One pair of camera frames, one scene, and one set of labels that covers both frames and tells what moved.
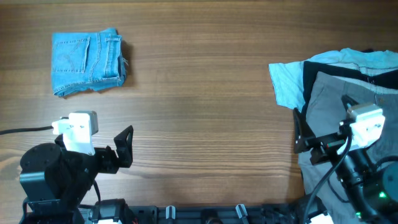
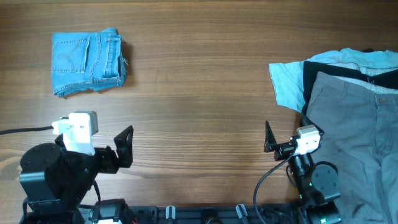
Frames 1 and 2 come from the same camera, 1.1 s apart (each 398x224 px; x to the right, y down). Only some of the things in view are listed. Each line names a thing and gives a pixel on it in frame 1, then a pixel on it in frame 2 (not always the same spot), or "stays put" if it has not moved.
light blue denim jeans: [81, 61] stays put
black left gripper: [125, 152] stays put
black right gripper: [305, 137] -> [283, 149]
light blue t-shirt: [288, 78] stays put
